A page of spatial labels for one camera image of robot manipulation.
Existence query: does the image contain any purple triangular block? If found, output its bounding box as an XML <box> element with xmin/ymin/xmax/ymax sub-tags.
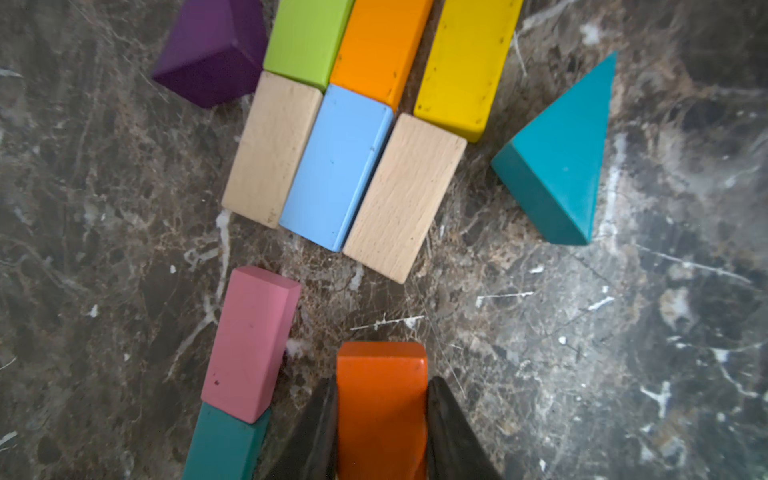
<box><xmin>151</xmin><ymin>0</ymin><xmax>268</xmax><ymax>108</ymax></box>

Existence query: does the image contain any light blue rectangular block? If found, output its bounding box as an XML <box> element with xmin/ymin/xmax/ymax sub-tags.
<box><xmin>279</xmin><ymin>84</ymin><xmax>394</xmax><ymax>252</ymax></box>

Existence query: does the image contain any pink rectangular block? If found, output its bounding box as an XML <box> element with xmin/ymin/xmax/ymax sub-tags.
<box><xmin>201</xmin><ymin>266</ymin><xmax>301</xmax><ymax>424</ymax></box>

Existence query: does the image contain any yellow rectangular block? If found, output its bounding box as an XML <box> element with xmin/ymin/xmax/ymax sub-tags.
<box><xmin>414</xmin><ymin>0</ymin><xmax>523</xmax><ymax>143</ymax></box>

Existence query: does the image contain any teal rectangular block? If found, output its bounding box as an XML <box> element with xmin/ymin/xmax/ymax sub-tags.
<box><xmin>182</xmin><ymin>403</ymin><xmax>271</xmax><ymax>480</ymax></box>

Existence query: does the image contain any orange rectangular block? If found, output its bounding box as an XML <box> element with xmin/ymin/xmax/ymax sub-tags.
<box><xmin>330</xmin><ymin>0</ymin><xmax>433</xmax><ymax>110</ymax></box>

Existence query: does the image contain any orange-red rectangular block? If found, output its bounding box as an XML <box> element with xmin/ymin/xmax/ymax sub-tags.
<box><xmin>336</xmin><ymin>341</ymin><xmax>428</xmax><ymax>479</ymax></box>

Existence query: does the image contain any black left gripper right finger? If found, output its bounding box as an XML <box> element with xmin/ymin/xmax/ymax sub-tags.
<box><xmin>426</xmin><ymin>376</ymin><xmax>501</xmax><ymax>480</ymax></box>

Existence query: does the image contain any green rectangular block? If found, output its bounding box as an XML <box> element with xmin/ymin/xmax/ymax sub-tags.
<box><xmin>263</xmin><ymin>0</ymin><xmax>354</xmax><ymax>92</ymax></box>

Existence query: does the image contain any teal triangular block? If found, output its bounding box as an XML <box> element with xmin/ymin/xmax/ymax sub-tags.
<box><xmin>491</xmin><ymin>52</ymin><xmax>618</xmax><ymax>246</ymax></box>

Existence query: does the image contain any natural wood rectangular block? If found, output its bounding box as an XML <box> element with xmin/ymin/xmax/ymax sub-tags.
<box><xmin>222</xmin><ymin>71</ymin><xmax>323</xmax><ymax>229</ymax></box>

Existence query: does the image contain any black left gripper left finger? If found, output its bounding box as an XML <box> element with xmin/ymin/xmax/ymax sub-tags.
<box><xmin>265</xmin><ymin>376</ymin><xmax>339</xmax><ymax>480</ymax></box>

